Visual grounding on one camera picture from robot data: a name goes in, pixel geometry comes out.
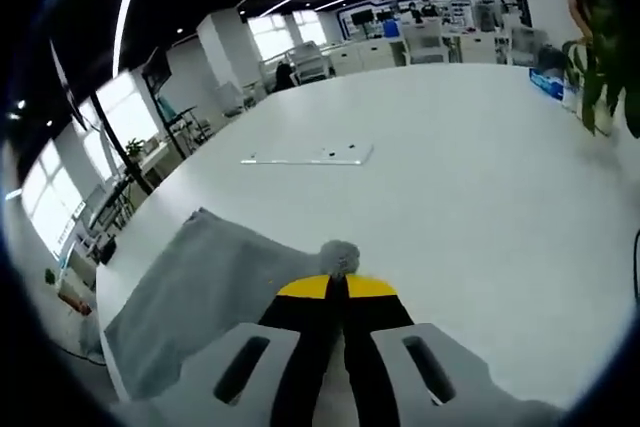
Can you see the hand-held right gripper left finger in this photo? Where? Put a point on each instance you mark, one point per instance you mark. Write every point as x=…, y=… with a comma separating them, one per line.
x=250, y=367

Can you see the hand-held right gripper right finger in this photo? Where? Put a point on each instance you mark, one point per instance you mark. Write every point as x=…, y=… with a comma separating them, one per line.
x=430, y=372

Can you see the grey towel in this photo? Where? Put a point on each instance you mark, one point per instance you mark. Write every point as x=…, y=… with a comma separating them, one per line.
x=200, y=287

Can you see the person's right hand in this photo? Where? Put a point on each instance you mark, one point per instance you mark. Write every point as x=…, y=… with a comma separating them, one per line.
x=336, y=399

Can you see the white table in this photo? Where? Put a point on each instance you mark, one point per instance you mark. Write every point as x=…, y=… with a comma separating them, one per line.
x=450, y=197

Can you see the clear acrylic plate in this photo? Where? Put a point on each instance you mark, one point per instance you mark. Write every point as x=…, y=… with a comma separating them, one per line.
x=310, y=154

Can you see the small green plant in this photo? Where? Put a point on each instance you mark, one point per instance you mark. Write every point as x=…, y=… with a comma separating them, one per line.
x=134, y=148

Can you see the black light stand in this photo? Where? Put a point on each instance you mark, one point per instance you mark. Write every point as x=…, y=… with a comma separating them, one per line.
x=112, y=139

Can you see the black coat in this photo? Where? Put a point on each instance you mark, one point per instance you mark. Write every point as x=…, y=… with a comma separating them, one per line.
x=284, y=77

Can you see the blue packet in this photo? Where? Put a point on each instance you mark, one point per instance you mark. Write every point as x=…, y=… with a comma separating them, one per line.
x=546, y=84

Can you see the white office chair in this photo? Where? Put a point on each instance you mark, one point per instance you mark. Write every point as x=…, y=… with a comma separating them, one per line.
x=424, y=44
x=310, y=62
x=525, y=47

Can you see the green potted plant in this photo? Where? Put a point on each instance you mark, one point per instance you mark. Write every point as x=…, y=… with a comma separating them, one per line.
x=595, y=82

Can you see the blue container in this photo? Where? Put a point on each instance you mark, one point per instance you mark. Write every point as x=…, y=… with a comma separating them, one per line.
x=391, y=28

